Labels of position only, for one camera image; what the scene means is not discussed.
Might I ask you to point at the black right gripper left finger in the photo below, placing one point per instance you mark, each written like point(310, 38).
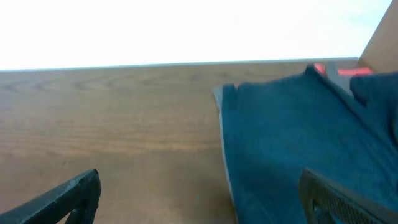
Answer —
point(77, 199)

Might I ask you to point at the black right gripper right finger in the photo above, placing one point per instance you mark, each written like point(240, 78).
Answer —
point(326, 201)

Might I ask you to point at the navy blue folded shirt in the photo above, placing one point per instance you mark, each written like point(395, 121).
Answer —
point(272, 131)

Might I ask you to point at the grey garment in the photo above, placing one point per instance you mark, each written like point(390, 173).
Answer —
point(331, 75)

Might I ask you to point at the red garment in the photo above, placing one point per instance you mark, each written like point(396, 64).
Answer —
point(345, 72)

